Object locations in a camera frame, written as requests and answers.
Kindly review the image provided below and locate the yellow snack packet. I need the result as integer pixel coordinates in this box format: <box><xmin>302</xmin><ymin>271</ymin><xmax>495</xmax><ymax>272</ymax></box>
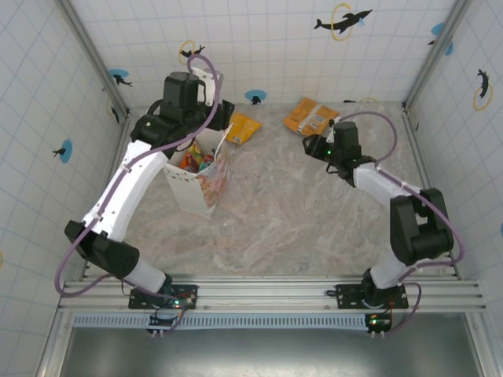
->
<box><xmin>226</xmin><ymin>112</ymin><xmax>263</xmax><ymax>145</ymax></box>

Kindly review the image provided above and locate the large orange snack packet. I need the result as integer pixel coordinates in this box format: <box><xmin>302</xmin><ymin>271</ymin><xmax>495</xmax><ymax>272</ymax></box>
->
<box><xmin>282</xmin><ymin>97</ymin><xmax>340</xmax><ymax>137</ymax></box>

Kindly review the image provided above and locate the orange-red Fox's candy bag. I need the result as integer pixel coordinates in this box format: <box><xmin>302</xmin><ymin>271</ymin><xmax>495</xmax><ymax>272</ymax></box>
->
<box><xmin>179</xmin><ymin>141</ymin><xmax>206</xmax><ymax>171</ymax></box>

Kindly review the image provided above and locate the cartoon animal paper bag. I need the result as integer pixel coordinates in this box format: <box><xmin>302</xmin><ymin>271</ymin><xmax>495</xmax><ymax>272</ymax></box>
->
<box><xmin>163</xmin><ymin>123</ymin><xmax>235</xmax><ymax>220</ymax></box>

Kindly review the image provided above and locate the dolphin blue circle sticker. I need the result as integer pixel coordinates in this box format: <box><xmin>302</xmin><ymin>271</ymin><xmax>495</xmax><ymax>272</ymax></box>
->
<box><xmin>52</xmin><ymin>139</ymin><xmax>75</xmax><ymax>164</ymax></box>
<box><xmin>428</xmin><ymin>21</ymin><xmax>455</xmax><ymax>57</ymax></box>
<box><xmin>108</xmin><ymin>68</ymin><xmax>134</xmax><ymax>88</ymax></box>
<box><xmin>244</xmin><ymin>89</ymin><xmax>267</xmax><ymax>106</ymax></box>

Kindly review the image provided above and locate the grey metal panel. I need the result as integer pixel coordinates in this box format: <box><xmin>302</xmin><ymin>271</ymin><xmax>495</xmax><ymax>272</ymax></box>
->
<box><xmin>64</xmin><ymin>325</ymin><xmax>483</xmax><ymax>377</ymax></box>

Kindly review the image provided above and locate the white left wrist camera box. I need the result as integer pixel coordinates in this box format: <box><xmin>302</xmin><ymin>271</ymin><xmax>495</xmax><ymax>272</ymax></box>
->
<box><xmin>190</xmin><ymin>67</ymin><xmax>225</xmax><ymax>107</ymax></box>

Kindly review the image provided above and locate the aluminium side rail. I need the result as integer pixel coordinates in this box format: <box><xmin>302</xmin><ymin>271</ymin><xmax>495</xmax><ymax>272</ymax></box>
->
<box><xmin>35</xmin><ymin>113</ymin><xmax>131</xmax><ymax>377</ymax></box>
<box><xmin>402</xmin><ymin>104</ymin><xmax>463</xmax><ymax>280</ymax></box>

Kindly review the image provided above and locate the large dolphin yellow ring sticker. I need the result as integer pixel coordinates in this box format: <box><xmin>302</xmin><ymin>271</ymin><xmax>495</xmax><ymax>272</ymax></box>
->
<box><xmin>313</xmin><ymin>2</ymin><xmax>373</xmax><ymax>42</ymax></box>

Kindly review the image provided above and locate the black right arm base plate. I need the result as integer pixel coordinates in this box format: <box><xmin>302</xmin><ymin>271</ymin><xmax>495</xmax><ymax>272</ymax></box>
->
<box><xmin>336</xmin><ymin>283</ymin><xmax>409</xmax><ymax>310</ymax></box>

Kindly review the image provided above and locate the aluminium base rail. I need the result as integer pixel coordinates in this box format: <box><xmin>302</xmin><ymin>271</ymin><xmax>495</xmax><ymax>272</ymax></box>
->
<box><xmin>57</xmin><ymin>273</ymin><xmax>485</xmax><ymax>314</ymax></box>

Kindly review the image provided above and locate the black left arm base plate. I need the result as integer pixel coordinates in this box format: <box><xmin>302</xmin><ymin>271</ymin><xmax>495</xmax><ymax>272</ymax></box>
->
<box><xmin>128</xmin><ymin>283</ymin><xmax>200</xmax><ymax>311</ymax></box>

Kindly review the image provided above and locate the white slotted cable duct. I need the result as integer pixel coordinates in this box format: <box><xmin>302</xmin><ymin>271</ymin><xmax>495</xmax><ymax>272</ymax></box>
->
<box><xmin>72</xmin><ymin>313</ymin><xmax>370</xmax><ymax>329</ymax></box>

